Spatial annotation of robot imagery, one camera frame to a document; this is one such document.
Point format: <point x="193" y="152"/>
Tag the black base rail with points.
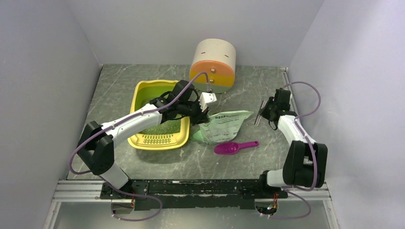
<point x="207" y="193"/>

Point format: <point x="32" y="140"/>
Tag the round cream drawer cabinet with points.
<point x="217" y="58"/>

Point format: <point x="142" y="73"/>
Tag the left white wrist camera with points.
<point x="206" y="99"/>

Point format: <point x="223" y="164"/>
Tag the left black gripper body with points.
<point x="192" y="109"/>

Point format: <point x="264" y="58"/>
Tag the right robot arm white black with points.
<point x="305" y="164"/>

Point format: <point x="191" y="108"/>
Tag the magenta plastic scoop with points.
<point x="231" y="148"/>

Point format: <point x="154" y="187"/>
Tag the yellow litter box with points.
<point x="167" y="136"/>

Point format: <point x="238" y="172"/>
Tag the green cat litter bag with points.
<point x="222" y="127"/>

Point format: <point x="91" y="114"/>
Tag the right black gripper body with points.
<point x="270" y="106"/>

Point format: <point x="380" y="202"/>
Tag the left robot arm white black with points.
<point x="98" y="141"/>

